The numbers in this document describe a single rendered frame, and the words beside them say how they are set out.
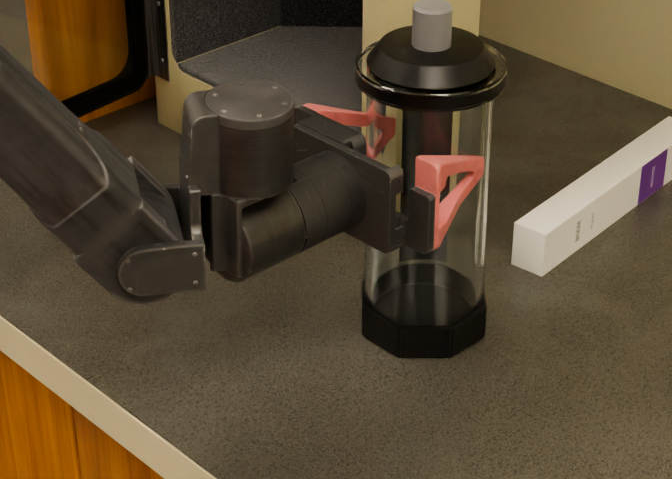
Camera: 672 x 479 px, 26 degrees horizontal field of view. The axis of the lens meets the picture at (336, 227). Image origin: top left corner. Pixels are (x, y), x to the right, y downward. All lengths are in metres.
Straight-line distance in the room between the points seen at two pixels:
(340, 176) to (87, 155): 0.18
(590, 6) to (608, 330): 0.52
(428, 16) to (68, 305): 0.39
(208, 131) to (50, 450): 0.47
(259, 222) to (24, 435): 0.46
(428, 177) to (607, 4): 0.63
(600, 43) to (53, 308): 0.69
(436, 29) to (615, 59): 0.59
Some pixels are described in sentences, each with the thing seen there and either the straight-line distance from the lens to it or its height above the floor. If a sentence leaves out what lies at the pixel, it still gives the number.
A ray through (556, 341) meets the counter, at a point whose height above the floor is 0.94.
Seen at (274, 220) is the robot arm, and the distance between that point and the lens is 0.95.
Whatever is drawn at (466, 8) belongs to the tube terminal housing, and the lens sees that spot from 1.23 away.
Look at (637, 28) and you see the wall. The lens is 1.56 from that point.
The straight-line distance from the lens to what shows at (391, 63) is 1.02.
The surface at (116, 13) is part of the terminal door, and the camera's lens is 1.38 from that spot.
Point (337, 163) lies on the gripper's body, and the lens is 0.99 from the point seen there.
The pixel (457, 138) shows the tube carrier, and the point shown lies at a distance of 1.03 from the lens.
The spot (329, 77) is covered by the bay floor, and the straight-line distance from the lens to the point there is 1.38.
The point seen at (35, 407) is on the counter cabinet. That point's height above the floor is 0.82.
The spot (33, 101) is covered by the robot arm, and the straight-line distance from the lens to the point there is 0.88.
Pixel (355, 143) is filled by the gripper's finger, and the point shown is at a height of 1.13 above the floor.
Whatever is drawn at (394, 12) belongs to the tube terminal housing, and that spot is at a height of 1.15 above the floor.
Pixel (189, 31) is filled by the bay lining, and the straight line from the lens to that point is 1.41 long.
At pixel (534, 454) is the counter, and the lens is 1.04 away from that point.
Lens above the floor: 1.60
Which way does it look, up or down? 31 degrees down
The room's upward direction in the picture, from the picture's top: straight up
